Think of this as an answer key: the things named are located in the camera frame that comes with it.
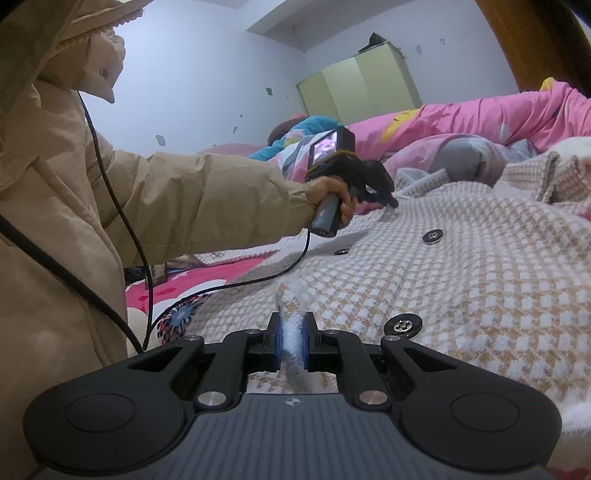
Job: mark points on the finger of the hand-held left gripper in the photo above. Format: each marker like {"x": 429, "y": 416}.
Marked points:
{"x": 381, "y": 194}

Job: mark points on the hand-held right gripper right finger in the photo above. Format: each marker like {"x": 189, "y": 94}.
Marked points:
{"x": 319, "y": 346}

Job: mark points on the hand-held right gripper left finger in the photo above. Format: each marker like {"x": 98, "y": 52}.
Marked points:
{"x": 276, "y": 341}

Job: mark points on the beige white checked knit coat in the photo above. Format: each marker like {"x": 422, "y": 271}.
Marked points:
{"x": 461, "y": 277}

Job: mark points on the person's left forearm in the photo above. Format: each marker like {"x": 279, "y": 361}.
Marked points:
{"x": 221, "y": 194}

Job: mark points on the person's left hand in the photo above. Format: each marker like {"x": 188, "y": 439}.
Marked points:
{"x": 325, "y": 185}

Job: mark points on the teal blue blanket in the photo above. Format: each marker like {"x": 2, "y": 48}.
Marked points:
{"x": 304, "y": 131}

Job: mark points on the light green wardrobe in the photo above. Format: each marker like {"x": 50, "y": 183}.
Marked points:
{"x": 364, "y": 87}

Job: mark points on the pink floral bed blanket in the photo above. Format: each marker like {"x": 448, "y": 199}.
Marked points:
{"x": 198, "y": 281}

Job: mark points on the pink and white headboard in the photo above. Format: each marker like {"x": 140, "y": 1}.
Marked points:
{"x": 231, "y": 148}

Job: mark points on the pink grey patterned quilt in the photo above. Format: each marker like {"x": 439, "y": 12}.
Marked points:
{"x": 461, "y": 124}

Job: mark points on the dark cloth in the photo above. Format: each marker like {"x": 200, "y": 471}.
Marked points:
{"x": 373, "y": 41}

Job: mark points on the smartphone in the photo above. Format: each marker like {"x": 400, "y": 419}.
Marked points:
{"x": 157, "y": 275}

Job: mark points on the black cloth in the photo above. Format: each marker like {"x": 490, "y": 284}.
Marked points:
{"x": 136, "y": 273}

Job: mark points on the white fleece garment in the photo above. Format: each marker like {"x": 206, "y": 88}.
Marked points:
{"x": 575, "y": 150}

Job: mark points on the brown wooden door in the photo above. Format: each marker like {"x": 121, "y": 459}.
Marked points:
{"x": 531, "y": 37}

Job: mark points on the person's tan jacket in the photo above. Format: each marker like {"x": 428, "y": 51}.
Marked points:
{"x": 46, "y": 230}

